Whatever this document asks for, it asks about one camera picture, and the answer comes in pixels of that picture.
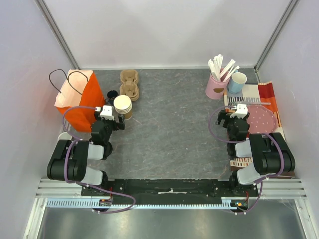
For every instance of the dark blue mug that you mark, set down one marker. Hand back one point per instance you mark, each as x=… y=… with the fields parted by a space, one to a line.
x=111 y=95

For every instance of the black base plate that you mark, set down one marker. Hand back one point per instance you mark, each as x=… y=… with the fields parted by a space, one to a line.
x=180 y=191

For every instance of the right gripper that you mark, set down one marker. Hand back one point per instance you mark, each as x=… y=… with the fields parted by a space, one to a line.
x=229 y=120

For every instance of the light blue cup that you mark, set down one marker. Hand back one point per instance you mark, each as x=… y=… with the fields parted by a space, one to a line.
x=237 y=82

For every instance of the orange paper bag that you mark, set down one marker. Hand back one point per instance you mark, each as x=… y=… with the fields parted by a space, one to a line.
x=81 y=88

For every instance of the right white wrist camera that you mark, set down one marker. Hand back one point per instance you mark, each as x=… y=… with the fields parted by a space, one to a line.
x=241 y=111

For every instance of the pink dotted plate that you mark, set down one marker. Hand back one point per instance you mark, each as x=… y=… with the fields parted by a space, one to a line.
x=261 y=120

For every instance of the brown paper cup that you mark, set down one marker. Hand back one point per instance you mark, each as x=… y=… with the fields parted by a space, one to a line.
x=123 y=105

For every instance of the small white grey cup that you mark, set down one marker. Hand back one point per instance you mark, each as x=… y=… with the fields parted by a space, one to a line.
x=65 y=136

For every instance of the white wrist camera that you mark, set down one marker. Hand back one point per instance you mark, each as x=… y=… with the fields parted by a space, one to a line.
x=105 y=112
x=241 y=111

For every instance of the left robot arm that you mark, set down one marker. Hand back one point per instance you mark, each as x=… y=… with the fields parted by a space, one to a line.
x=69 y=161

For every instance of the patterned orange cloth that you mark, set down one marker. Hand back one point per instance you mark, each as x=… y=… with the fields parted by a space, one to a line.
x=256 y=93

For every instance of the pink straw holder cup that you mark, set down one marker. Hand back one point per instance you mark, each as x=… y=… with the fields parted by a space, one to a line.
x=215 y=89

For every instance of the cardboard cup carrier stack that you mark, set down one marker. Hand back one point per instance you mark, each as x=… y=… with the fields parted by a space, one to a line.
x=129 y=84

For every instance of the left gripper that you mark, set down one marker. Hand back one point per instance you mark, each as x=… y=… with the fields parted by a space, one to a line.
x=120 y=125

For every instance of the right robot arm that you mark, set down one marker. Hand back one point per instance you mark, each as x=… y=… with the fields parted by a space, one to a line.
x=271 y=156

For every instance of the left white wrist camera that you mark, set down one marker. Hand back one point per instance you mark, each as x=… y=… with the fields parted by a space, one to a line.
x=105 y=112

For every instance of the aluminium cable duct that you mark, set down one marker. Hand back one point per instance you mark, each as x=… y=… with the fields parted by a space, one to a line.
x=98 y=204

